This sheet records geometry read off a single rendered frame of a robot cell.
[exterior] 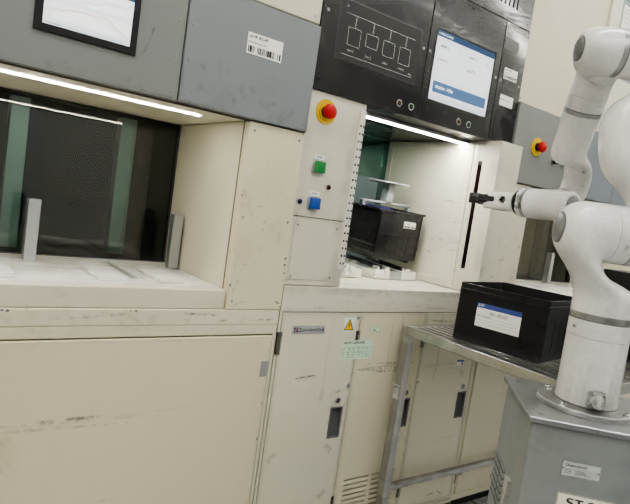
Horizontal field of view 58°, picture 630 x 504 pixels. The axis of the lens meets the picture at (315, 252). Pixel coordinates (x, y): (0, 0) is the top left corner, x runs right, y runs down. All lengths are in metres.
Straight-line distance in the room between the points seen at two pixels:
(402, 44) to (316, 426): 1.15
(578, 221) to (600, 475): 0.48
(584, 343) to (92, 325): 1.04
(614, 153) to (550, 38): 1.12
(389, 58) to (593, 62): 0.60
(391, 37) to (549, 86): 0.82
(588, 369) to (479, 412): 1.08
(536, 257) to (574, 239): 2.00
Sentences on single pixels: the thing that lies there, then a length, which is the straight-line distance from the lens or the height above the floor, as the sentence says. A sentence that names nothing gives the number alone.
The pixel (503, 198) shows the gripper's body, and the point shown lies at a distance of 1.73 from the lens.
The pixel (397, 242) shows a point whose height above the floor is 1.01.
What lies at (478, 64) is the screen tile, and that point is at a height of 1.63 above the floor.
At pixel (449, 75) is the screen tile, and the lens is 1.92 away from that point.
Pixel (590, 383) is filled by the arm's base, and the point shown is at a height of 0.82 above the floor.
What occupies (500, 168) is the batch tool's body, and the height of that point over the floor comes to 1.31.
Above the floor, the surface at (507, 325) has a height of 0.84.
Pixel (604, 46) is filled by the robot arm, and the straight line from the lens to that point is 1.37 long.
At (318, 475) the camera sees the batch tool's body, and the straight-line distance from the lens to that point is 1.85.
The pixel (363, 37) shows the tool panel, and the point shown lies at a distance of 1.68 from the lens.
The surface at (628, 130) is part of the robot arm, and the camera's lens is 1.33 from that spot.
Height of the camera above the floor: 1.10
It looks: 5 degrees down
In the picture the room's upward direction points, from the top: 8 degrees clockwise
